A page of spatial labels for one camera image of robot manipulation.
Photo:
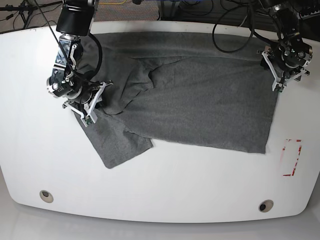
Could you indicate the grey T-shirt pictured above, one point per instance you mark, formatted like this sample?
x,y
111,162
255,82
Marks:
x,y
177,87

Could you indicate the red tape rectangle marking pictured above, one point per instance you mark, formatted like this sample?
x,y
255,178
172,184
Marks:
x,y
290,156

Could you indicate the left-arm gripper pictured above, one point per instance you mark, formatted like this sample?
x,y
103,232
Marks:
x,y
286,64

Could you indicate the left table cable grommet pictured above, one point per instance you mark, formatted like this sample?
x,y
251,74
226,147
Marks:
x,y
46,196

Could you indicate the right table cable grommet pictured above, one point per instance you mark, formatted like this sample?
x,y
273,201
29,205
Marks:
x,y
266,206

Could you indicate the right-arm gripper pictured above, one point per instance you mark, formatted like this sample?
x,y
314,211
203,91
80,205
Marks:
x,y
86,102

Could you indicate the white power strip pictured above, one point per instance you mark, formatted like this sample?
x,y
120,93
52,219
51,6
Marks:
x,y
309,12

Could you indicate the table cable grommet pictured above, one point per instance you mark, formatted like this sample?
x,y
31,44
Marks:
x,y
46,196
266,206

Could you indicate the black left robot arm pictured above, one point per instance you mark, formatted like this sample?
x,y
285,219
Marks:
x,y
286,23

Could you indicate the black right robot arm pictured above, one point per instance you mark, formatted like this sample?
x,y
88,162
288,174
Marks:
x,y
75,21

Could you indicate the black tripod stand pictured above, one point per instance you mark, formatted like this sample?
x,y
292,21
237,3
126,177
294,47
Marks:
x,y
25,11

